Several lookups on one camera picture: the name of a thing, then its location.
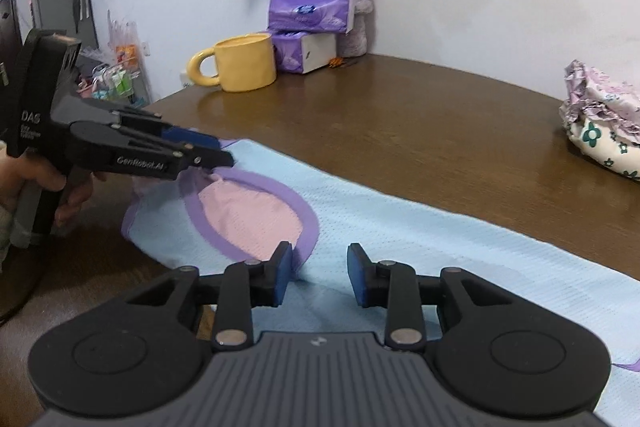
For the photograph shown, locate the pink blue mesh vest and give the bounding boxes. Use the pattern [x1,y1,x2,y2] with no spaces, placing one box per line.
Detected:
[122,140,639,426]

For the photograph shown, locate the person's left hand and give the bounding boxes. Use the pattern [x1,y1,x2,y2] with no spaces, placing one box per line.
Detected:
[1,148,106,225]

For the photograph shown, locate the cluttered shelf items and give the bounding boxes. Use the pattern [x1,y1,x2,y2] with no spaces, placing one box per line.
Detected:
[76,12,151,108]

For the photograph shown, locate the yellow ceramic mug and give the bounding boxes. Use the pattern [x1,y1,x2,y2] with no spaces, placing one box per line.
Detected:
[186,32,277,93]

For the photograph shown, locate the lower purple tissue pack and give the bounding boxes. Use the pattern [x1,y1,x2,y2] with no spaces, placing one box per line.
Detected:
[271,31,337,75]

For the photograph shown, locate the purple tissue pack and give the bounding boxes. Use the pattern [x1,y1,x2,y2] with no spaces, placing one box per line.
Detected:
[268,0,355,35]
[271,31,337,75]

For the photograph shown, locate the upper purple tissue pack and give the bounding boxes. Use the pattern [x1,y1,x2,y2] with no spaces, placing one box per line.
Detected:
[268,0,355,35]

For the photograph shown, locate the folded green flower garment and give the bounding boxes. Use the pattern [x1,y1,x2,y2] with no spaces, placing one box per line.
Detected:
[565,117,640,182]

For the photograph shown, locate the folded pink floral garment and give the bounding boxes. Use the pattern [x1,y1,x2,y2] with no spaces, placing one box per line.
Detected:
[560,60,639,145]

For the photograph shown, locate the wall socket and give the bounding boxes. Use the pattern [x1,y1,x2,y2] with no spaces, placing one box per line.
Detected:
[179,70,194,88]

